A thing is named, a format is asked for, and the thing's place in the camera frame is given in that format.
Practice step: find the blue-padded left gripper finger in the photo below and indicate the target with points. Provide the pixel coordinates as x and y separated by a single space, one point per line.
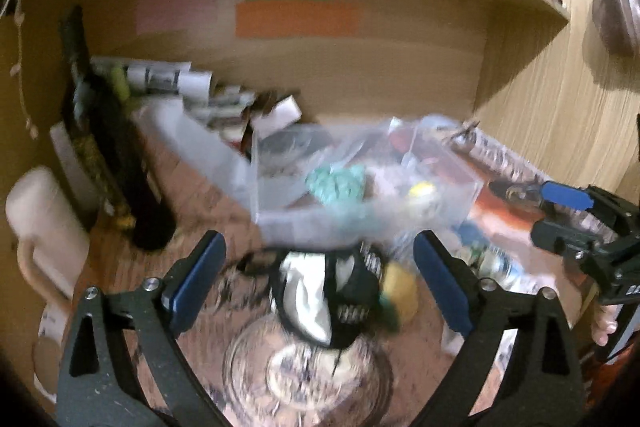
566 196

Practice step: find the yellow green sponge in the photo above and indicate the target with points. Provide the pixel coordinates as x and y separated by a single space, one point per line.
399 299

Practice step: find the green knitted soft object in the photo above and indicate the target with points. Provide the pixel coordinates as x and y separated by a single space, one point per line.
337 185

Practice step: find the black white pouch with chain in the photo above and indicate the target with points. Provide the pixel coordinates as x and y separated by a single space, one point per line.
324 298

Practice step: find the person's right hand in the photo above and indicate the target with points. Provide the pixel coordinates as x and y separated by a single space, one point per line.
604 323

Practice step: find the yellow plush ball toy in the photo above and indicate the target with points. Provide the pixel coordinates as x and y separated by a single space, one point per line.
423 196

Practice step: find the cream ceramic mug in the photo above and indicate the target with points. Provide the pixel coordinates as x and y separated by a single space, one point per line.
52 245

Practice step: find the clear plastic storage box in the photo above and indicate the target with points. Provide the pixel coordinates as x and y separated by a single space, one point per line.
396 154

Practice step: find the brown hanging bag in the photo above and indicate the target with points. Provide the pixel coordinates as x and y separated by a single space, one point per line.
617 22

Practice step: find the dark wine bottle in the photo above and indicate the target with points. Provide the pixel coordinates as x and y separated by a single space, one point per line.
108 148

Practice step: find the white small card box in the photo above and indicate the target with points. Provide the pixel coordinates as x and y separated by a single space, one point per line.
283 114

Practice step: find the white box lid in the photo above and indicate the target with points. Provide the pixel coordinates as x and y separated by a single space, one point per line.
203 150

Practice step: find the stack of papers and magazines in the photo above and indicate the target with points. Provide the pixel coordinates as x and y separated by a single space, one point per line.
224 108

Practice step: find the orange paper note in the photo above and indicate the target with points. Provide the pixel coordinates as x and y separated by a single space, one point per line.
276 19

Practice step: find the pink paper note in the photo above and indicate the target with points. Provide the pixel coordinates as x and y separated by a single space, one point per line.
156 16

